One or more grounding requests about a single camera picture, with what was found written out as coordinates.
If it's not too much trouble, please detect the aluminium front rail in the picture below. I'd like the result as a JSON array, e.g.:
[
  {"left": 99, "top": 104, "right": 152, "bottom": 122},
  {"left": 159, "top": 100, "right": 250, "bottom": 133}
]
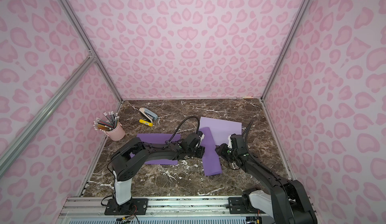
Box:
[{"left": 57, "top": 196, "right": 275, "bottom": 224}]

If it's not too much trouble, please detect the pink pencil cup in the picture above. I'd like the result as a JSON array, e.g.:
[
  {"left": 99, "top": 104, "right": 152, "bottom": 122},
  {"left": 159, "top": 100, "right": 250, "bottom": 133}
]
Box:
[{"left": 105, "top": 123, "right": 125, "bottom": 141}]

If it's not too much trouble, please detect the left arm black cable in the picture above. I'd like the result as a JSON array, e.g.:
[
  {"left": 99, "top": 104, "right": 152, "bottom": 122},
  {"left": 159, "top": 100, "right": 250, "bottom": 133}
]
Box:
[{"left": 167, "top": 116, "right": 201, "bottom": 143}]

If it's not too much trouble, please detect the light lilac paper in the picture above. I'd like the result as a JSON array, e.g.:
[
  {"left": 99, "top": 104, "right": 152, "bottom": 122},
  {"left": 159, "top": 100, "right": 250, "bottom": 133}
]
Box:
[{"left": 200, "top": 117, "right": 242, "bottom": 146}]

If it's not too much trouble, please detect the yellow glue stick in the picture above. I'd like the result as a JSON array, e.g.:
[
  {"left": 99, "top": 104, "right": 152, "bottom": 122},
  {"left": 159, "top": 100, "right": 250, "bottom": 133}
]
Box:
[{"left": 139, "top": 119, "right": 153, "bottom": 127}]

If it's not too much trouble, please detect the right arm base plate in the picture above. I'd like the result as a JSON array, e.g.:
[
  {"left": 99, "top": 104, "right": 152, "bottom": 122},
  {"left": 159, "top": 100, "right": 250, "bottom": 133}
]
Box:
[{"left": 226, "top": 196, "right": 265, "bottom": 214}]

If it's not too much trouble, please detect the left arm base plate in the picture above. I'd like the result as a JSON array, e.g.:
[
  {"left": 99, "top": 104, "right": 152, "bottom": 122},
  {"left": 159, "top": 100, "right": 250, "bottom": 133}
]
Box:
[{"left": 104, "top": 198, "right": 149, "bottom": 216}]

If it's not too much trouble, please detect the bundle of pencils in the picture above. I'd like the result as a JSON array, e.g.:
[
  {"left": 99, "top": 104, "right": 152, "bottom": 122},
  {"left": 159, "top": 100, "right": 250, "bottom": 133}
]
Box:
[{"left": 93, "top": 111, "right": 120, "bottom": 132}]

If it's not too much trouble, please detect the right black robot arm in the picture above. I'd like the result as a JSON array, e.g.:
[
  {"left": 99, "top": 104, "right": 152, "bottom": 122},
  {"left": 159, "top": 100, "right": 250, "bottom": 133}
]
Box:
[{"left": 216, "top": 134, "right": 318, "bottom": 224}]

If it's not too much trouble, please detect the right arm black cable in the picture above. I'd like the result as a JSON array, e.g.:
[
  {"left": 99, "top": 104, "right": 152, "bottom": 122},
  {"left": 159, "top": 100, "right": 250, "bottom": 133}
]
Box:
[{"left": 243, "top": 120, "right": 254, "bottom": 152}]

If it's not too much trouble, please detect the grey beige stapler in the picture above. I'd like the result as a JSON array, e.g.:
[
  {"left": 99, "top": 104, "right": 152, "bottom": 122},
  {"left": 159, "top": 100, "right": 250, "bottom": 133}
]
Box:
[{"left": 139, "top": 107, "right": 158, "bottom": 123}]

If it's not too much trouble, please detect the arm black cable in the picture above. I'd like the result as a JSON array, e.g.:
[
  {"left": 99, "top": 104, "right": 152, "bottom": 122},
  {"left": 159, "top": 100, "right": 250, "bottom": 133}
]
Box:
[
  {"left": 243, "top": 120, "right": 254, "bottom": 152},
  {"left": 167, "top": 116, "right": 201, "bottom": 143}
]

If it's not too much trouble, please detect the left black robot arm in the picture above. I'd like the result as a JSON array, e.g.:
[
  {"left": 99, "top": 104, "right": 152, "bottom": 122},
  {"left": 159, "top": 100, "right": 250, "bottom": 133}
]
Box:
[{"left": 108, "top": 131, "right": 205, "bottom": 206}]

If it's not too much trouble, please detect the dark purple paper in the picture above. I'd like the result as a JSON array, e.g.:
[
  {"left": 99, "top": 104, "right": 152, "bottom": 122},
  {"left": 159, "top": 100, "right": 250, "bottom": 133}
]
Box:
[
  {"left": 200, "top": 127, "right": 222, "bottom": 176},
  {"left": 137, "top": 133, "right": 178, "bottom": 165}
]

